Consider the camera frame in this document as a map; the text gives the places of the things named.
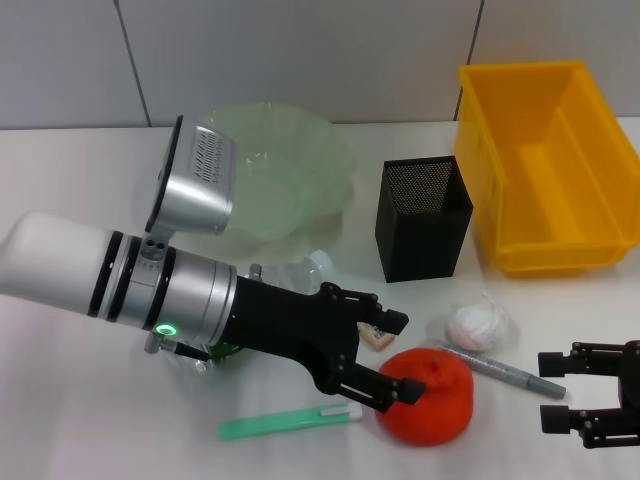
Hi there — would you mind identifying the beige eraser with barcode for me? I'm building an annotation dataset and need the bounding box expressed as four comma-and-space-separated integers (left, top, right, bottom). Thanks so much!
357, 322, 396, 354

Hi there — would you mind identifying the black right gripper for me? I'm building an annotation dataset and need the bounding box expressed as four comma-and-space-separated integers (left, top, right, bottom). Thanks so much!
537, 339, 640, 449

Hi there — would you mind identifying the pale green wavy fruit plate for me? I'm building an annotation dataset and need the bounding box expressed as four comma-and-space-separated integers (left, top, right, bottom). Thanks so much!
172, 101, 359, 251

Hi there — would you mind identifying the orange toy fruit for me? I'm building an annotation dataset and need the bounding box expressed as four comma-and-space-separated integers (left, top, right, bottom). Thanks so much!
375, 348, 475, 446

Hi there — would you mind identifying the black mesh pen holder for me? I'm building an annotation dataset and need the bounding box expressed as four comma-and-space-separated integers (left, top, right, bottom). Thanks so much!
374, 154, 475, 285

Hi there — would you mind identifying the white garlic bulb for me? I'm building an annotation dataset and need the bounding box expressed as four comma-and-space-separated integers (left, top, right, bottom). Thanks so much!
446, 292, 506, 351

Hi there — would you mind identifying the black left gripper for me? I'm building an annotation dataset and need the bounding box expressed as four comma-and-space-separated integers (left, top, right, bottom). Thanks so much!
227, 274, 427, 414

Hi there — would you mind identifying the grey marker pen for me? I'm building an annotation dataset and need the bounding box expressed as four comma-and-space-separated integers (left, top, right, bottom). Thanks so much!
439, 344, 568, 401

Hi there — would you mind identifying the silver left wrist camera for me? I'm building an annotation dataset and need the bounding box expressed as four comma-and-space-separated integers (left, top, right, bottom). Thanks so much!
144, 115, 237, 237

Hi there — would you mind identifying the clear green-label water bottle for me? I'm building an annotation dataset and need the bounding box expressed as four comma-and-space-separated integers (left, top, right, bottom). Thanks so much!
164, 248, 337, 375

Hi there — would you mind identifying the yellow plastic bin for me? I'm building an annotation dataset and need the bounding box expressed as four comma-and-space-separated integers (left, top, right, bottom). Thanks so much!
453, 60, 636, 279

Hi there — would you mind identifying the mint green pen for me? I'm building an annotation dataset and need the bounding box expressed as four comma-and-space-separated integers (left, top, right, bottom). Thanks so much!
217, 402, 365, 442

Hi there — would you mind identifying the left gripper cable with plug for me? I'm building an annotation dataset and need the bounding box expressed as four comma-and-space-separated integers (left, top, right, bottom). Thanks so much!
144, 332, 211, 364

